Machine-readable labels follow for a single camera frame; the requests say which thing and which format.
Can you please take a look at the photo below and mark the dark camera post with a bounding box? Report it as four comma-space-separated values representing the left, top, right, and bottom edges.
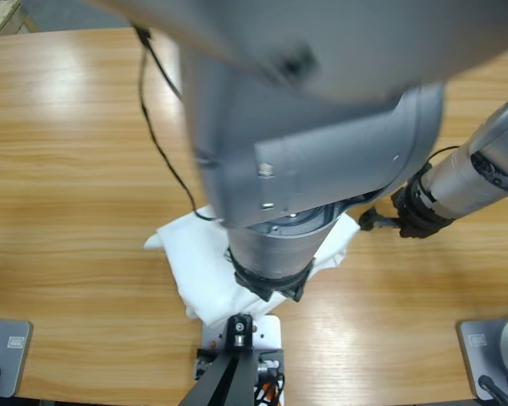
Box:
180, 314, 256, 406

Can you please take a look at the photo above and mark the thin black camera cable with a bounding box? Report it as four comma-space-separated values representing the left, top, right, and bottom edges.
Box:
133, 25, 218, 222
425, 145, 462, 170

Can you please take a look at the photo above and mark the white mounting block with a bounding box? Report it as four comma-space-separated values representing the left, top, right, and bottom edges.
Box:
196, 314, 287, 406

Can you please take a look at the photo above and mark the wooden crate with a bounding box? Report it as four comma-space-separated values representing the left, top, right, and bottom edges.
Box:
0, 0, 39, 39

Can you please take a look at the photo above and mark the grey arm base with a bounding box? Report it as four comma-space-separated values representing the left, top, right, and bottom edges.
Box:
456, 313, 508, 402
0, 319, 34, 399

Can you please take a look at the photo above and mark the silver connector block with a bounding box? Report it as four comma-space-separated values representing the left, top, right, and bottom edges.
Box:
257, 354, 281, 378

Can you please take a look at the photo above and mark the orange cable bundle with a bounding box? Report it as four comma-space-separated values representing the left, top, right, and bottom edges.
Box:
253, 370, 287, 406

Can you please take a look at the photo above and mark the white T-shirt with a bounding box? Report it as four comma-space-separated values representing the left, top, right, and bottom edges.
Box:
143, 205, 362, 330

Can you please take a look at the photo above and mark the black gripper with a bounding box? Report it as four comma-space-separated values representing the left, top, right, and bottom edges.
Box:
359, 162, 454, 239
232, 260, 317, 304

